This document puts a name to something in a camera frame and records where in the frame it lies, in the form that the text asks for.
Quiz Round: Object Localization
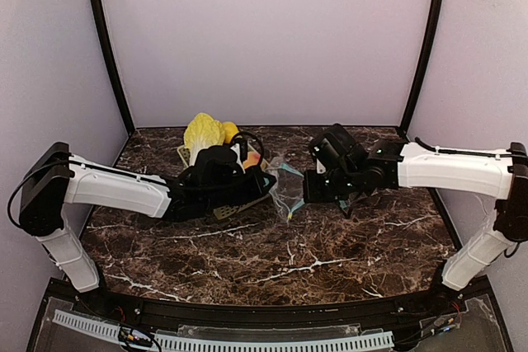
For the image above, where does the clear zip bag blue zipper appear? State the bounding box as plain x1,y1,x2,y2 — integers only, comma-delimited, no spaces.
337,199,352,218

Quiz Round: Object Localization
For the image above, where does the orange pink peach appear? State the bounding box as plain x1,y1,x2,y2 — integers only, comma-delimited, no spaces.
243,151,264,171

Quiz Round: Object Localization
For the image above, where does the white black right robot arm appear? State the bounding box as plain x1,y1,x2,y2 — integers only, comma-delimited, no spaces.
303,124,527,291

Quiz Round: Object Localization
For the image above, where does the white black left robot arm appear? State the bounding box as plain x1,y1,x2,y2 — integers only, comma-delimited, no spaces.
7,142,276,293

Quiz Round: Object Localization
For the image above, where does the pale green plastic basket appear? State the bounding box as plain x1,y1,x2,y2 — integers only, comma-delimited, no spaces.
177,145,267,220

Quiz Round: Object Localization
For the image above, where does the yellow lemon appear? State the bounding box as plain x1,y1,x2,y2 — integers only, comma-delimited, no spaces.
222,121,239,143

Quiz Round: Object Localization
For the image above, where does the yellow napa cabbage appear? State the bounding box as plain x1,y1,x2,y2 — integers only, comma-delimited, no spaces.
183,113,225,166

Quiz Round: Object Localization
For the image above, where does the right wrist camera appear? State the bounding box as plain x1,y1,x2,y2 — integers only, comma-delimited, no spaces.
309,143,332,174

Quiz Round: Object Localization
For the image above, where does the black front rail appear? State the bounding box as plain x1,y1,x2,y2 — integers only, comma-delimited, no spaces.
68,285,464,330

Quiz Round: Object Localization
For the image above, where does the black frame post right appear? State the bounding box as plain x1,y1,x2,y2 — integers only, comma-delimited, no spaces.
397,0,443,138

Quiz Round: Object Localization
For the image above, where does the black frame post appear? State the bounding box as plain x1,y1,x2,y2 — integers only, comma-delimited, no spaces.
90,0,136,136
397,0,443,138

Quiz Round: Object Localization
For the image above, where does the black frame post left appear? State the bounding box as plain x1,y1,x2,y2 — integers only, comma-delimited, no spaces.
90,0,136,136

